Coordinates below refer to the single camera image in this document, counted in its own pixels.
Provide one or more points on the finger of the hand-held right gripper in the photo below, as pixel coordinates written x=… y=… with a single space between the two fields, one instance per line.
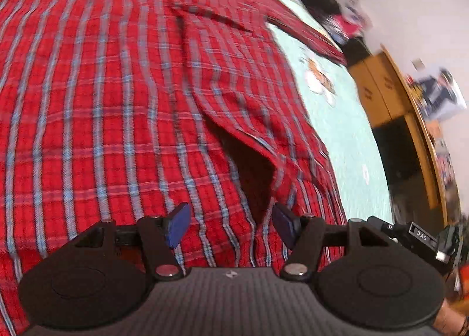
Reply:
x=388 y=228

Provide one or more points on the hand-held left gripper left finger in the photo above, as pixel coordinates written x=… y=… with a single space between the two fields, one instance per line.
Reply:
x=179 y=226

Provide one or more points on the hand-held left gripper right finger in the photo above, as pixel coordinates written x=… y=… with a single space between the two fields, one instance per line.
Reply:
x=285 y=226

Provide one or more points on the red plaid shirt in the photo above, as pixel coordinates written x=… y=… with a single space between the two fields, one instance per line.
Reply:
x=128 y=101

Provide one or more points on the person's right forearm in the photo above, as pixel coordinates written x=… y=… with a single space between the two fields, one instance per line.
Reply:
x=449 y=319

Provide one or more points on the red cloth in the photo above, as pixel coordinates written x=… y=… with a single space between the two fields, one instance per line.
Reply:
x=463 y=277

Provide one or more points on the mint quilted blanket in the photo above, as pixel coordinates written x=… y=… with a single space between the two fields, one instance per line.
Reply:
x=340 y=119

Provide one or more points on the wooden desk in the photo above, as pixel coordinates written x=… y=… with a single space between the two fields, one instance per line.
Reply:
x=384 y=90

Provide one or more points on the wall poster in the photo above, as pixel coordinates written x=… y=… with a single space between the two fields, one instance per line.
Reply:
x=439 y=94

